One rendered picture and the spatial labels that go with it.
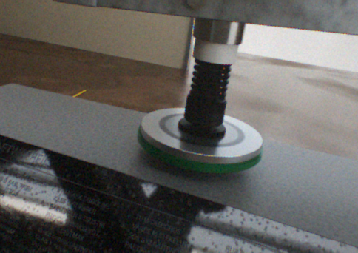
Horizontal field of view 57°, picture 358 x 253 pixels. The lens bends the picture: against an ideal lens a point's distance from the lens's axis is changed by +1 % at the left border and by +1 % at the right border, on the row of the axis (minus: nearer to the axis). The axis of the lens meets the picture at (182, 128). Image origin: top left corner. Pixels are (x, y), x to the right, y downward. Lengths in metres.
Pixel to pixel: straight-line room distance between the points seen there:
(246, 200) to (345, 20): 0.29
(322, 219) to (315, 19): 0.28
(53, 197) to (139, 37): 5.30
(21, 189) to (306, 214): 0.44
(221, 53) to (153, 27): 5.18
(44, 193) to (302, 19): 0.46
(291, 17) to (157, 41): 5.21
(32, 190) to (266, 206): 0.36
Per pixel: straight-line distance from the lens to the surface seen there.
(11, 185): 0.60
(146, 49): 5.75
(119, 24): 5.91
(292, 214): 0.51
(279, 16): 0.50
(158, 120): 0.58
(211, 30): 0.50
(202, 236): 0.48
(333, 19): 0.53
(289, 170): 0.63
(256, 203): 0.51
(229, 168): 0.49
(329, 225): 0.52
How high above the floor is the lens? 1.08
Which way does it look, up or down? 21 degrees down
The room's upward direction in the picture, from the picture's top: 9 degrees clockwise
